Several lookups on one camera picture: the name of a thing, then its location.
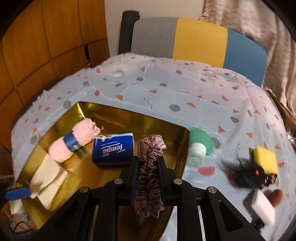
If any blue tissue pack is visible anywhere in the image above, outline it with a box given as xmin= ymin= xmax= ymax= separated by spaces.
xmin=91 ymin=133 xmax=134 ymax=167

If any pink satin scrunchie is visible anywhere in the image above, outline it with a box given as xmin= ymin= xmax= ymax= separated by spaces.
xmin=134 ymin=135 xmax=167 ymax=218

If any beige patterned curtain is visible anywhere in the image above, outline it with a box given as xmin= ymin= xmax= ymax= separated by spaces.
xmin=200 ymin=1 xmax=295 ymax=115

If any black beaded hair piece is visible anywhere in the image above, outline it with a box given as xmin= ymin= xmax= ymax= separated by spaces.
xmin=223 ymin=149 xmax=278 ymax=189

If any brown makeup puff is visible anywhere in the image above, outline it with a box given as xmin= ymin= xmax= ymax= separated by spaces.
xmin=265 ymin=189 xmax=283 ymax=207

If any yellow sponge block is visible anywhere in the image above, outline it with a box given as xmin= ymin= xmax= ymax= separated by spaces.
xmin=253 ymin=146 xmax=278 ymax=174

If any grey yellow blue chair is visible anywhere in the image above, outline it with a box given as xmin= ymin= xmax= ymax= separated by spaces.
xmin=118 ymin=11 xmax=267 ymax=86

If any beige folded cloth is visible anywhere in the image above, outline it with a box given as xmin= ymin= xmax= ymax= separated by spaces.
xmin=29 ymin=154 xmax=68 ymax=210

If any gold rectangular tray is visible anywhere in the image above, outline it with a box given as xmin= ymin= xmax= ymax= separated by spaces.
xmin=18 ymin=102 xmax=189 ymax=240

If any wooden wardrobe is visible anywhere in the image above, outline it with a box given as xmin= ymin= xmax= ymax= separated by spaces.
xmin=1 ymin=1 xmax=109 ymax=151

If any pink rolled towel blue band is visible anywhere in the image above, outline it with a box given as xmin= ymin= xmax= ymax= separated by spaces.
xmin=48 ymin=118 xmax=101 ymax=163

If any black folded cloth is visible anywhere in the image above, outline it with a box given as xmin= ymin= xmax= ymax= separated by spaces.
xmin=252 ymin=218 xmax=265 ymax=233

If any white sponge block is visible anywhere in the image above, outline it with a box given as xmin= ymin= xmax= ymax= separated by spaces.
xmin=251 ymin=189 xmax=275 ymax=226

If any patterned plastic tablecloth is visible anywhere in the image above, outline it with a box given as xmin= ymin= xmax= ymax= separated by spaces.
xmin=11 ymin=54 xmax=295 ymax=240

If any wooden side table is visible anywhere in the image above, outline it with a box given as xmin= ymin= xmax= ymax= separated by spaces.
xmin=267 ymin=90 xmax=295 ymax=138

